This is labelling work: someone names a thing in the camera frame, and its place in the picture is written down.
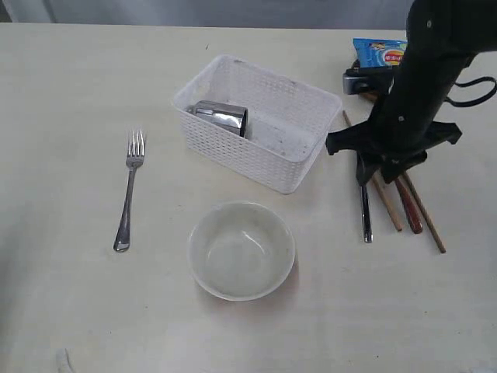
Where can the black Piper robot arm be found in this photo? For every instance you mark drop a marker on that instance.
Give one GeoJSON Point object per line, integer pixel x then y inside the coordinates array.
{"type": "Point", "coordinates": [443, 38]}

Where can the stainless steel cup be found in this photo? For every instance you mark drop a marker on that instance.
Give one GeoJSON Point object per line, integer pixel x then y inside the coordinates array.
{"type": "Point", "coordinates": [229, 117]}

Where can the white plastic perforated basket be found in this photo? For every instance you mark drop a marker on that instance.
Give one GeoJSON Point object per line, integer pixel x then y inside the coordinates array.
{"type": "Point", "coordinates": [288, 121]}

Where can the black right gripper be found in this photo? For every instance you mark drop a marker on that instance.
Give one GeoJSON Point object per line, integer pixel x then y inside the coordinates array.
{"type": "Point", "coordinates": [399, 121]}

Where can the white patterned ceramic bowl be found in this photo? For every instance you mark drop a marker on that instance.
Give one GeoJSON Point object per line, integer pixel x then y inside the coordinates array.
{"type": "Point", "coordinates": [240, 251]}

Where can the brown wooden chopstick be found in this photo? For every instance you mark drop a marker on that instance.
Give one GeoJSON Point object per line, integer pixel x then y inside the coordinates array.
{"type": "Point", "coordinates": [432, 228]}
{"type": "Point", "coordinates": [393, 214]}

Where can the dark brown round plate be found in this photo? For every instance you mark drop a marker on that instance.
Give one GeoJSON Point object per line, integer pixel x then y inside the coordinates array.
{"type": "Point", "coordinates": [370, 96]}

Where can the silver metal fork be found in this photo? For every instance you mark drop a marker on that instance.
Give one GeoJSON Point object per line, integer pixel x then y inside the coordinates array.
{"type": "Point", "coordinates": [134, 160]}

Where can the blue Lays chips bag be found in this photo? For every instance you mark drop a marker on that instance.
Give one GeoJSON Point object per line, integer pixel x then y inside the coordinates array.
{"type": "Point", "coordinates": [376, 53]}

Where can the silver table knife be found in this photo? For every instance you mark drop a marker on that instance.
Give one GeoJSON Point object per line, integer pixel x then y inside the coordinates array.
{"type": "Point", "coordinates": [366, 220]}

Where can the dark red wooden spoon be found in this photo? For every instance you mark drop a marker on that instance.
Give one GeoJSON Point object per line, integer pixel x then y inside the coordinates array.
{"type": "Point", "coordinates": [409, 207]}

